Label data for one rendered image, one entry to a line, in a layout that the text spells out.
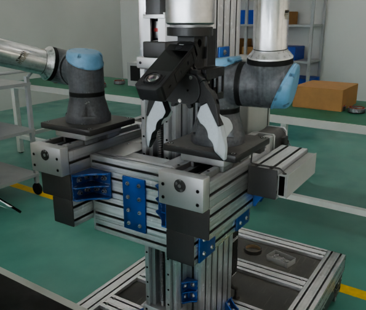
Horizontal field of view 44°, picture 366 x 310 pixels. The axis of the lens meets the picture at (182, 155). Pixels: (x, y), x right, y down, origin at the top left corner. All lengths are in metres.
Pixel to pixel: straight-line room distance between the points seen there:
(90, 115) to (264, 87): 0.61
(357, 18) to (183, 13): 6.50
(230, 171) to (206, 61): 0.54
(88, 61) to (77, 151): 0.28
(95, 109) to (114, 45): 7.66
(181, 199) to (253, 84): 0.34
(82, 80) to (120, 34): 7.80
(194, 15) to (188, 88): 0.11
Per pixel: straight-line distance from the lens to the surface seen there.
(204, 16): 0.69
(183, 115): 1.44
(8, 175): 3.80
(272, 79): 1.14
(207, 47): 0.73
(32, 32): 7.83
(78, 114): 1.50
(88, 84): 1.49
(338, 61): 7.22
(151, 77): 0.64
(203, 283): 1.69
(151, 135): 0.76
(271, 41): 1.14
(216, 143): 0.69
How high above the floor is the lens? 1.37
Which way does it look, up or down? 17 degrees down
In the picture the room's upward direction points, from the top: straight up
